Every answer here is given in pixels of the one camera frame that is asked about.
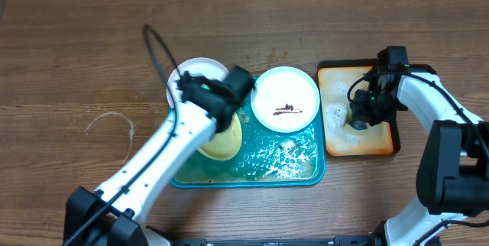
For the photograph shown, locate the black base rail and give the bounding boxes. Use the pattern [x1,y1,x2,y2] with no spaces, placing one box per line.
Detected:
[144,226,387,246]

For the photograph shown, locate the yellow plate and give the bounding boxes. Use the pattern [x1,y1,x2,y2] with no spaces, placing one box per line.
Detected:
[197,113,243,161]

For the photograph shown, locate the black tray with soapy water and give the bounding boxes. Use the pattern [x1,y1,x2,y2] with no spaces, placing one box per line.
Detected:
[317,59,400,157]

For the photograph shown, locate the teal plastic tray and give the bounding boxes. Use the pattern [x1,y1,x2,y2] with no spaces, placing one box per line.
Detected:
[171,96,326,189]

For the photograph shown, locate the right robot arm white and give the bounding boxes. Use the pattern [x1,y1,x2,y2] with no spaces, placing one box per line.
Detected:
[347,46,488,245]

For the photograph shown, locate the dark green sponge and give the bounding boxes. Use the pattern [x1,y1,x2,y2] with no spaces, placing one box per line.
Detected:
[348,120,368,131]

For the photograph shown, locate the white plate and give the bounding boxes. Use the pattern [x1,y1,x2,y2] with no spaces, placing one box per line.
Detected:
[167,57,229,108]
[251,66,320,133]

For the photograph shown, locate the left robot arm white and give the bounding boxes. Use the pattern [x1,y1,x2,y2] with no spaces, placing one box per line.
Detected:
[63,66,254,245]

